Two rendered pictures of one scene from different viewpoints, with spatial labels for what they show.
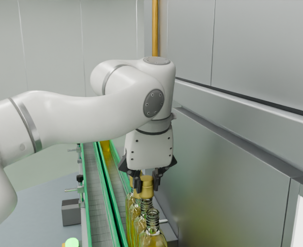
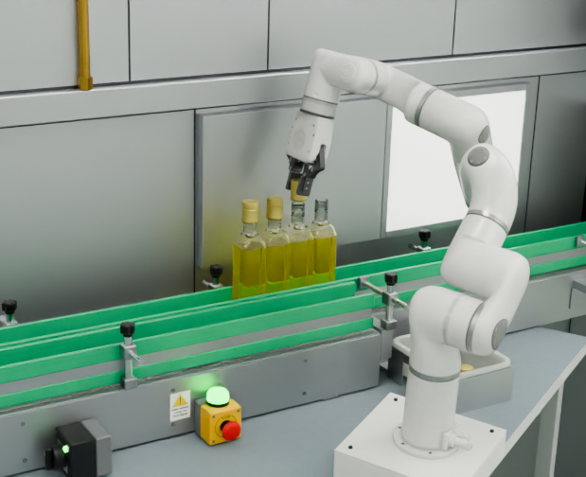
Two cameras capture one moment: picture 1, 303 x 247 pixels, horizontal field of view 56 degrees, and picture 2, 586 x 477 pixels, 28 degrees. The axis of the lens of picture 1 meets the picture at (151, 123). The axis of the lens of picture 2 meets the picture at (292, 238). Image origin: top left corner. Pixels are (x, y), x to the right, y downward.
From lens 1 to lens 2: 268 cm
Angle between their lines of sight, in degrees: 100
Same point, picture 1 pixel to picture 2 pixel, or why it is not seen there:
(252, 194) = (360, 128)
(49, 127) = not seen: hidden behind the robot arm
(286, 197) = (386, 111)
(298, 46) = (366, 25)
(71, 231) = (124, 462)
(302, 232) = (396, 122)
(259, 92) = not seen: hidden behind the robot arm
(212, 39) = (267, 24)
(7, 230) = not seen: outside the picture
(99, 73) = (371, 67)
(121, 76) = (380, 65)
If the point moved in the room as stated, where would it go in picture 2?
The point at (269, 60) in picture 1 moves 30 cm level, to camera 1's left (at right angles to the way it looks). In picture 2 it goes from (345, 35) to (392, 60)
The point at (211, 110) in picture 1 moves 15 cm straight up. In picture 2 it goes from (293, 89) to (295, 20)
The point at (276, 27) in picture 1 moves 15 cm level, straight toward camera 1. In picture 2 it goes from (348, 13) to (417, 16)
